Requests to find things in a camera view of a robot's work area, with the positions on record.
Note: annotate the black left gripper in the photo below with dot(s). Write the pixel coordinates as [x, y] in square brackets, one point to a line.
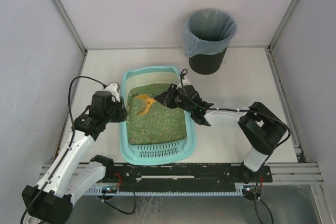
[122, 109]

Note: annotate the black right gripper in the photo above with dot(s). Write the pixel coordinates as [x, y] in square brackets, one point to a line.
[170, 98]

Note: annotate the yellow slotted litter scoop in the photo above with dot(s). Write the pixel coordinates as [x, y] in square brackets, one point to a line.
[145, 103]

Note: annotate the teal plastic litter box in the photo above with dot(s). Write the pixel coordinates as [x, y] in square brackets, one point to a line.
[154, 154]

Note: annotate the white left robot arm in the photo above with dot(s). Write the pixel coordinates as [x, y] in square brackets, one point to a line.
[53, 197]

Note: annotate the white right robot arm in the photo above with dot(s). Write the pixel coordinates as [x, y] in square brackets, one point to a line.
[264, 131]

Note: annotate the green cat litter pellets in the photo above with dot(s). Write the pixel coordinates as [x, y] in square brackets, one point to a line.
[159, 125]

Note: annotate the black trash bin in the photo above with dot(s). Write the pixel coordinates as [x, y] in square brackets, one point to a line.
[206, 64]

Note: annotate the blue trash bag liner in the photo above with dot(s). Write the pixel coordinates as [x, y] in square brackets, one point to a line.
[208, 32]

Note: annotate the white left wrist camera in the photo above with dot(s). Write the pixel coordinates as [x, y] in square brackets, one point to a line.
[113, 88]

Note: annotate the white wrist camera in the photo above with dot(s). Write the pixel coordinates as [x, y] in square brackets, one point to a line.
[186, 81]
[113, 88]

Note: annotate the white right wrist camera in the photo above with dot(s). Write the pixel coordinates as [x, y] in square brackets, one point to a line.
[186, 81]

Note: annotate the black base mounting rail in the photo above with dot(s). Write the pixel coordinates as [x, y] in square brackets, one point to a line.
[227, 172]

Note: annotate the white slotted cable duct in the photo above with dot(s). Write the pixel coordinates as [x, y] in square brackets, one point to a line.
[171, 188]

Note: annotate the aluminium frame extrusion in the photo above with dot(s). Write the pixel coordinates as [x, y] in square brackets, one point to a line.
[296, 174]

